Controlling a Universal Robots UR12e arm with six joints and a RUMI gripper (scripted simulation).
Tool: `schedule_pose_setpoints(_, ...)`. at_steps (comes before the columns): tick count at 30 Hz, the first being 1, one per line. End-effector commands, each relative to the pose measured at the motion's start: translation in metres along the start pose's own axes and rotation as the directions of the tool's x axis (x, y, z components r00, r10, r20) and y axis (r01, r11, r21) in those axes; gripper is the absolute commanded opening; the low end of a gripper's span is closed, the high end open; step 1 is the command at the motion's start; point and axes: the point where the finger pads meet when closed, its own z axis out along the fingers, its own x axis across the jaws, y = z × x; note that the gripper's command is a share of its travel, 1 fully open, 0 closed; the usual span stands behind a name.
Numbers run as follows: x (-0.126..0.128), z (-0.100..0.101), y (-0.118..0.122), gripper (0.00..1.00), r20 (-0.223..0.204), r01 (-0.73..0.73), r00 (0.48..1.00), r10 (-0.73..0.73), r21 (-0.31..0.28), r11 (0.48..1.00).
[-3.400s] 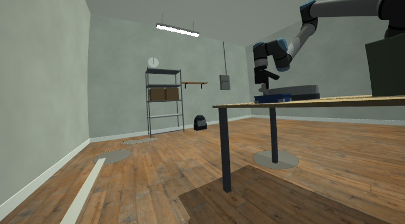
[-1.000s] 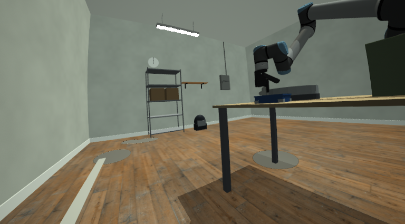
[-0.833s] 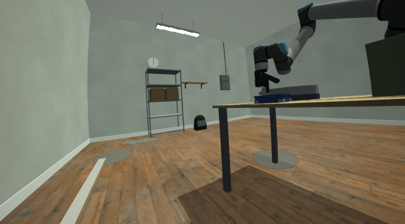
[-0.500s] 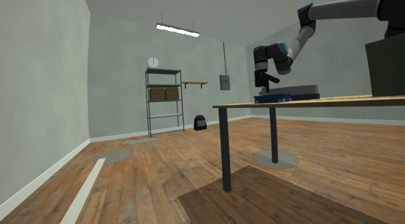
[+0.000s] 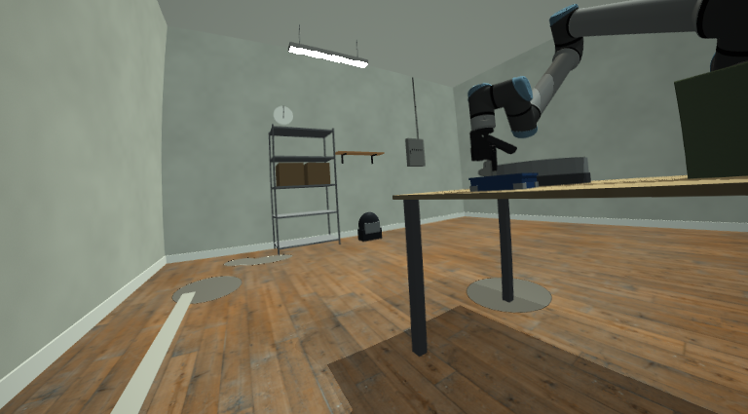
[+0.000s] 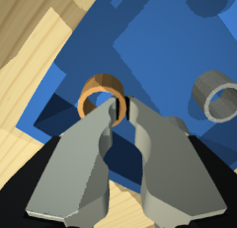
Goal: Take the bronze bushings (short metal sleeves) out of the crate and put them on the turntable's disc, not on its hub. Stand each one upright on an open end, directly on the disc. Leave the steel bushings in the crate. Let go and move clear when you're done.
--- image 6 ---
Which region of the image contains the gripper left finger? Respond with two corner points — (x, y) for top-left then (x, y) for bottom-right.
(0, 96), (119, 228)

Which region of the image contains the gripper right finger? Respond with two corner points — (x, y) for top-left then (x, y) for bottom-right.
(124, 95), (237, 228)

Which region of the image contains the blue crate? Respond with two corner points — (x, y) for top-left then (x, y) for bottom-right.
(15, 0), (237, 194)

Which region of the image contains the grey metal sleeve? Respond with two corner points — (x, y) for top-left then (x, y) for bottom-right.
(165, 116), (191, 135)
(192, 70), (237, 122)

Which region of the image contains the bronze bushing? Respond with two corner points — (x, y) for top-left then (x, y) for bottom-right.
(78, 73), (126, 126)

